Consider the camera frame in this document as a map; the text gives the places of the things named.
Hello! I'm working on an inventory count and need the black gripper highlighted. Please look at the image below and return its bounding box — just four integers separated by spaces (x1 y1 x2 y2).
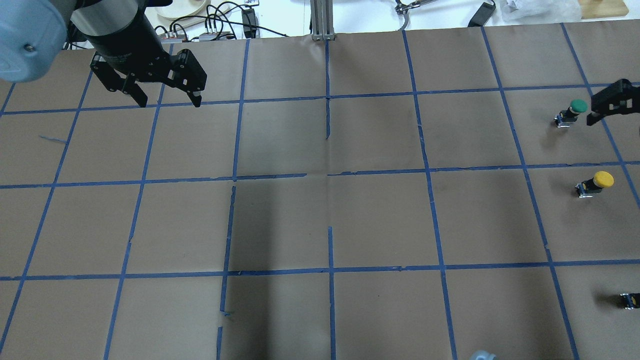
89 22 208 109

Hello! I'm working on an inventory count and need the yellow push button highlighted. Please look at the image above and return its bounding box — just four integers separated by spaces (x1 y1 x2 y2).
574 170 615 198

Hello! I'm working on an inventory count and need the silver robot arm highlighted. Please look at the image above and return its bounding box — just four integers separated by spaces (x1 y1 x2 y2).
0 0 208 108

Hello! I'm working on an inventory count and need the green push button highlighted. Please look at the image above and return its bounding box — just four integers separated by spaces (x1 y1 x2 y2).
554 99 589 129

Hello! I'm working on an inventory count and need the beige round plate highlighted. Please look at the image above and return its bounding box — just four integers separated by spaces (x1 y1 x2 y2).
153 0 211 20

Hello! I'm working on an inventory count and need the wooden cutting board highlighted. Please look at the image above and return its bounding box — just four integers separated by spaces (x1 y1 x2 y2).
578 0 630 20

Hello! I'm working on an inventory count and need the clear plastic bag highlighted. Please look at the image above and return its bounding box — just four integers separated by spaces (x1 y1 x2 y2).
496 0 582 23

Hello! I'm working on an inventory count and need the black power adapter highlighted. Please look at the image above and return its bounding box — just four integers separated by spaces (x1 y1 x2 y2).
467 0 497 28

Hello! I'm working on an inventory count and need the small black electronic module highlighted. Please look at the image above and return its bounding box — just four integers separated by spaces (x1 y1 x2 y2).
619 292 640 310

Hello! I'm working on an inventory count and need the aluminium frame post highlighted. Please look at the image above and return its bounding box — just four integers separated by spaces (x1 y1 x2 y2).
310 0 336 41

